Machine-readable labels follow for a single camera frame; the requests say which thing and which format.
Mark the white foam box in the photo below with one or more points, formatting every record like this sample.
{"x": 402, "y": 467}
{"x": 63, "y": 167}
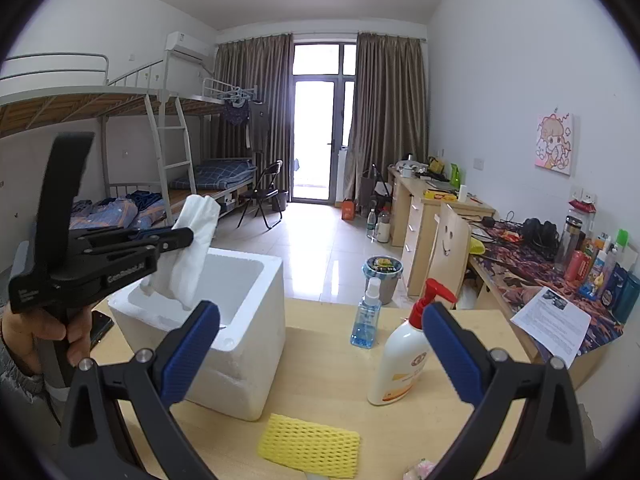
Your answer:
{"x": 240, "y": 350}

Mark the person's left forearm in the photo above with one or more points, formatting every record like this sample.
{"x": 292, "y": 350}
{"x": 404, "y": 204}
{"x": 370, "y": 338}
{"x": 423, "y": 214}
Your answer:
{"x": 17, "y": 380}

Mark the white air conditioner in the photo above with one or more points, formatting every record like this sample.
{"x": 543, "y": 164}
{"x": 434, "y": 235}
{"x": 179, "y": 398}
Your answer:
{"x": 186, "y": 45}

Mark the green bottle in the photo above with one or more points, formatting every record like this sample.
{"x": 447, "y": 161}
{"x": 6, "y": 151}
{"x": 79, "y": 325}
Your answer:
{"x": 455, "y": 176}

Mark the green-capped bottle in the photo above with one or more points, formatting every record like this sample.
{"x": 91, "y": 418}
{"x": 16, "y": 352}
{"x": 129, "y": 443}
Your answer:
{"x": 620, "y": 245}

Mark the pink floral soft item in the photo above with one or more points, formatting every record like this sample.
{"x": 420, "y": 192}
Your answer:
{"x": 420, "y": 469}

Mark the black phone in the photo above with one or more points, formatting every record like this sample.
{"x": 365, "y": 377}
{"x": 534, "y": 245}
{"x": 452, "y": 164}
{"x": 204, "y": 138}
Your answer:
{"x": 101, "y": 325}

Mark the black bag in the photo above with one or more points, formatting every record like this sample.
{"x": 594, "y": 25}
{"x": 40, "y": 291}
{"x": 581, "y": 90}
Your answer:
{"x": 372, "y": 182}

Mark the small dark bin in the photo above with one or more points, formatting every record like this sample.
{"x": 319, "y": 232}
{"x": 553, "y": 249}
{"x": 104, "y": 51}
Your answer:
{"x": 280, "y": 201}

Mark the yellow foam net sleeve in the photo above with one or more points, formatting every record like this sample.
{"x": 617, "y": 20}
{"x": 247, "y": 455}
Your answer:
{"x": 310, "y": 445}

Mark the blue spray bottle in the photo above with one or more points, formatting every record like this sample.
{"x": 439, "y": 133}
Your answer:
{"x": 366, "y": 320}

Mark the blue checked bedding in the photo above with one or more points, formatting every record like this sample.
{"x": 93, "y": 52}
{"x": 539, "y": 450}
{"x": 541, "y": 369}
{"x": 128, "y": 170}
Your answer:
{"x": 220, "y": 172}

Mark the white bunk bed ladder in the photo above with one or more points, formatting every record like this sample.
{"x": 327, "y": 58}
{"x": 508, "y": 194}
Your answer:
{"x": 172, "y": 160}

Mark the metal bunk bed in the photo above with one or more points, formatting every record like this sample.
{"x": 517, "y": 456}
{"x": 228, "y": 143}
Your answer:
{"x": 75, "y": 100}

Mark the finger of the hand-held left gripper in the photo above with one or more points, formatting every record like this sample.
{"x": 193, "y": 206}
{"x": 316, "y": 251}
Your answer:
{"x": 140, "y": 251}
{"x": 170, "y": 236}

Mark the round trash bin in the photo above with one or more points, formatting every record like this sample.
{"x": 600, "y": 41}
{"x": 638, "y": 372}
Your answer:
{"x": 382, "y": 275}

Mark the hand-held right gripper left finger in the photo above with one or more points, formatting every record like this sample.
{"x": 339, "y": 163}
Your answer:
{"x": 190, "y": 350}

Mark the white cup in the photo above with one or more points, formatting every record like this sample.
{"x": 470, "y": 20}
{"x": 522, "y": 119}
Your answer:
{"x": 463, "y": 194}

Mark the red bottle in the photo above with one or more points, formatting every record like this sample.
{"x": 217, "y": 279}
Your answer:
{"x": 575, "y": 266}

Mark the hanging patterned garment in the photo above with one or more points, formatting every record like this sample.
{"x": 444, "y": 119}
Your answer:
{"x": 236, "y": 112}

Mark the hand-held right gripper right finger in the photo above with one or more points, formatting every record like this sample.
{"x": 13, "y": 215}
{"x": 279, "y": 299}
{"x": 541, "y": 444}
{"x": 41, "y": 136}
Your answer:
{"x": 450, "y": 355}

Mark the yellow cloth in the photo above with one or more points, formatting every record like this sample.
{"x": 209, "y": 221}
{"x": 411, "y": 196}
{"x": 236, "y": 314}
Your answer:
{"x": 477, "y": 246}

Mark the person's left hand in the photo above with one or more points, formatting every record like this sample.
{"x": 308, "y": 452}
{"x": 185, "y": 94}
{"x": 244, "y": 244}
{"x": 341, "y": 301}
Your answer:
{"x": 35, "y": 330}

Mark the white red-pump lotion bottle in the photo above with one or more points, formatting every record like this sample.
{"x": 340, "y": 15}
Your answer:
{"x": 400, "y": 360}

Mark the brown curtain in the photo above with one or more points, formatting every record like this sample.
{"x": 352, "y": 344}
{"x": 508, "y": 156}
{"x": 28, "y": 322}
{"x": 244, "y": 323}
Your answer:
{"x": 385, "y": 100}
{"x": 255, "y": 75}

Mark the black headphones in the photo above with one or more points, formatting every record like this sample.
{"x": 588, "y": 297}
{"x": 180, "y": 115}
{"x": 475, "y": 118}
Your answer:
{"x": 540, "y": 235}

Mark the blue clothes pile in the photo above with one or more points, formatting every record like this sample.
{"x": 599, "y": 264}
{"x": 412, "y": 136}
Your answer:
{"x": 115, "y": 210}

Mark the white paper sheet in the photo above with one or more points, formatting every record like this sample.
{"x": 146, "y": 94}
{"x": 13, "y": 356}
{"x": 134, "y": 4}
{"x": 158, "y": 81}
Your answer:
{"x": 550, "y": 325}

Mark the pink cartoon wall picture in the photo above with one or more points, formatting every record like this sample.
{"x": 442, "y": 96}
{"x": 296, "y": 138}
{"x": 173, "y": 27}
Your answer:
{"x": 554, "y": 142}

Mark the glass balcony door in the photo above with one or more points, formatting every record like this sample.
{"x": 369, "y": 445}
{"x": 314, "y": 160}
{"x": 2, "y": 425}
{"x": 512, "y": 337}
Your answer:
{"x": 317, "y": 125}

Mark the hanging dark garment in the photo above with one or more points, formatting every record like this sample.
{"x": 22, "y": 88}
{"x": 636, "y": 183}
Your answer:
{"x": 257, "y": 125}

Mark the black folding chair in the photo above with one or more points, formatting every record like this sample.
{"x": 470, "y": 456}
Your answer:
{"x": 265, "y": 187}

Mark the wooden drawer desk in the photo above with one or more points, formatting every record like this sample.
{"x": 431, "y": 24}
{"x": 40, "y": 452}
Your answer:
{"x": 420, "y": 225}

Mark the wooden smiley chair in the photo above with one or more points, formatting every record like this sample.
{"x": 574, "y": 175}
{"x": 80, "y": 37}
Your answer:
{"x": 450, "y": 245}

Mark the white tissue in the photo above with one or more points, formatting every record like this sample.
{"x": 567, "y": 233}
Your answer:
{"x": 195, "y": 230}

